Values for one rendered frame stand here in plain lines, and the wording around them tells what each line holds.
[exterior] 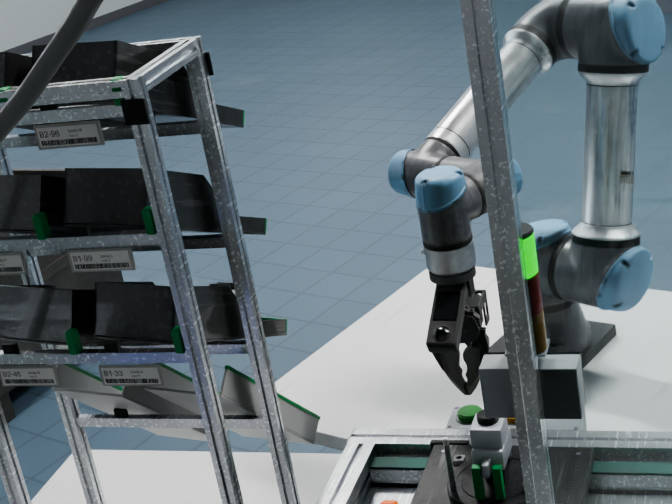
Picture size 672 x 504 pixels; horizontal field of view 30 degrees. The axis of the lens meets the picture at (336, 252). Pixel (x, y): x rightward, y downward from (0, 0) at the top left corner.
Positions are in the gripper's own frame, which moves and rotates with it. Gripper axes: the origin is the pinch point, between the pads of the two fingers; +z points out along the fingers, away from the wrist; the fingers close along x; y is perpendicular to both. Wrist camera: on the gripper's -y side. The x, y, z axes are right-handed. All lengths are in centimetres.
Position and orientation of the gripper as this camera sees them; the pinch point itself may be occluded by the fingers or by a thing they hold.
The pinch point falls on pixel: (466, 389)
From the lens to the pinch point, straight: 197.8
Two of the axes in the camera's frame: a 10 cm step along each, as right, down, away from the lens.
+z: 1.7, 9.1, 3.7
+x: -9.4, 0.4, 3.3
